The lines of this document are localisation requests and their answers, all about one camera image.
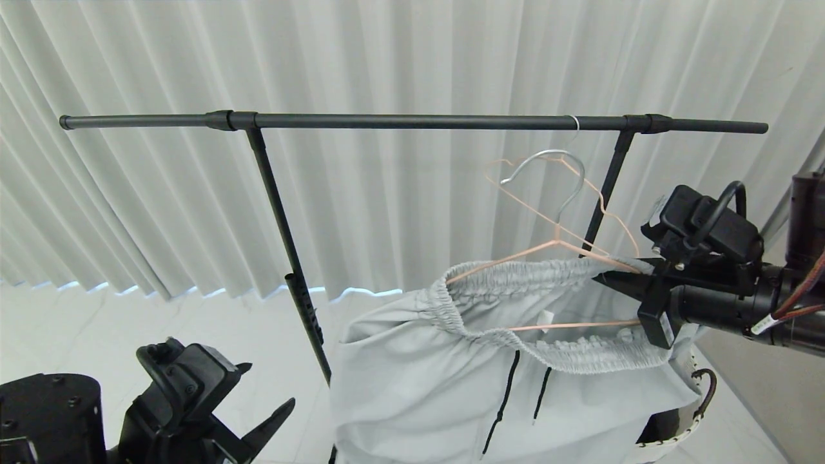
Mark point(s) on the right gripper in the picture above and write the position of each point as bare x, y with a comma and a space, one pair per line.
722, 309

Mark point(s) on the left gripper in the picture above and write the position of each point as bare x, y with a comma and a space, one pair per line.
180, 448

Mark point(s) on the pale grey shorts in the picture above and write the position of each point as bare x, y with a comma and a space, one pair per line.
419, 386

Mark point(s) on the pink clothes hanger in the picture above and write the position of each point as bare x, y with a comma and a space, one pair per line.
599, 212
548, 153

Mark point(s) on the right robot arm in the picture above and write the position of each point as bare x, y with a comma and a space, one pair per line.
805, 219

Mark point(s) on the white laundry basket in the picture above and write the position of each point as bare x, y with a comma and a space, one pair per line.
660, 425

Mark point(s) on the black clothes rack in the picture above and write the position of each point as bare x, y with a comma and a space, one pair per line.
387, 120

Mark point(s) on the white curtain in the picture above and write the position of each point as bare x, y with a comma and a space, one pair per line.
387, 58

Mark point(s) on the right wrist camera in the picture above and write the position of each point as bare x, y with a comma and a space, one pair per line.
722, 225

